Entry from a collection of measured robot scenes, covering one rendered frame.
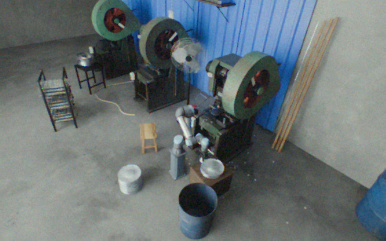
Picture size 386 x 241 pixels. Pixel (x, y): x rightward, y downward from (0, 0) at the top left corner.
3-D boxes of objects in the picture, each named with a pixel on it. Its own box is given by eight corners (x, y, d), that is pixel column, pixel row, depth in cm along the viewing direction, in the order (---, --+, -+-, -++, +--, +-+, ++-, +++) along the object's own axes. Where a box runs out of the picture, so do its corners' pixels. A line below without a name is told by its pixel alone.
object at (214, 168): (226, 163, 305) (226, 162, 305) (220, 180, 283) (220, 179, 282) (205, 156, 313) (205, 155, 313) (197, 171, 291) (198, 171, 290)
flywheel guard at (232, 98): (229, 129, 278) (242, 65, 231) (212, 118, 294) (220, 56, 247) (276, 102, 337) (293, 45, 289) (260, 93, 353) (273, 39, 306)
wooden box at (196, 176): (205, 204, 298) (208, 186, 278) (189, 183, 323) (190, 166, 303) (229, 190, 318) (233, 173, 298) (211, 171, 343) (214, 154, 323)
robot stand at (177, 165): (174, 180, 326) (175, 158, 300) (168, 171, 338) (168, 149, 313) (186, 175, 334) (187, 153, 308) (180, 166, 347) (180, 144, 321)
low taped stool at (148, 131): (140, 139, 390) (139, 123, 371) (155, 138, 395) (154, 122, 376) (142, 154, 363) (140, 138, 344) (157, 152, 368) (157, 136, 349)
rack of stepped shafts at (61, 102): (80, 127, 405) (67, 78, 351) (50, 133, 390) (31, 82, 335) (80, 113, 437) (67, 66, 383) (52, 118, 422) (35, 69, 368)
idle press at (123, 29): (107, 85, 531) (92, 1, 431) (87, 69, 586) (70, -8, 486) (160, 67, 623) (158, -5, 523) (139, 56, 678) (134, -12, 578)
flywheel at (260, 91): (247, 128, 298) (235, 98, 240) (235, 120, 310) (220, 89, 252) (281, 86, 309) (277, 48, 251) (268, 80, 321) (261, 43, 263)
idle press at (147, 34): (149, 120, 432) (144, 23, 332) (125, 97, 492) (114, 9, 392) (210, 96, 517) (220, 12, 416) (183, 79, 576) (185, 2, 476)
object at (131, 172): (144, 177, 298) (143, 177, 298) (120, 186, 286) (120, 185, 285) (136, 162, 318) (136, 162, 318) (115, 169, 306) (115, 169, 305)
